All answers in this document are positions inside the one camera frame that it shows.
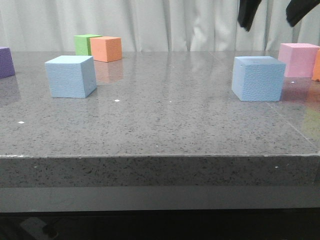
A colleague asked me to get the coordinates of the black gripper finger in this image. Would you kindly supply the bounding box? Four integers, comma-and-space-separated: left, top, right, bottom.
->
286, 0, 317, 27
237, 0, 261, 32

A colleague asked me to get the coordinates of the textured light blue foam cube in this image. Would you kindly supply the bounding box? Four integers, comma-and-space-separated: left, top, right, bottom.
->
231, 56, 286, 102

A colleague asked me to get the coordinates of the smooth light blue foam cube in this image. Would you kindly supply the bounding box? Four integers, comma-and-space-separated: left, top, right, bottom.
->
45, 55, 97, 98

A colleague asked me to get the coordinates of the pink foam cube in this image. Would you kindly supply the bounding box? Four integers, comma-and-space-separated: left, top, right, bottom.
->
278, 43, 320, 78

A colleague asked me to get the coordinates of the orange foam block right edge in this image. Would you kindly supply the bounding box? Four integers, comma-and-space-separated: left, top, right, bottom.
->
311, 49, 320, 82

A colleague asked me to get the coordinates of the orange foam cube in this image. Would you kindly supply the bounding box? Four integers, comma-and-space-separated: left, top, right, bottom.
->
90, 36, 122, 63

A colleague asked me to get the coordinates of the green foam cube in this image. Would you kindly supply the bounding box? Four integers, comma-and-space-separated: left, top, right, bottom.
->
73, 34, 101, 56

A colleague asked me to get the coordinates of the white pleated curtain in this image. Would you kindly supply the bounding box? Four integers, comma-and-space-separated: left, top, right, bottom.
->
0, 0, 320, 52

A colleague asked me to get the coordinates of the purple foam cube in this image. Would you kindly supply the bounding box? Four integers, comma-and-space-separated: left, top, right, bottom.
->
0, 46, 15, 79

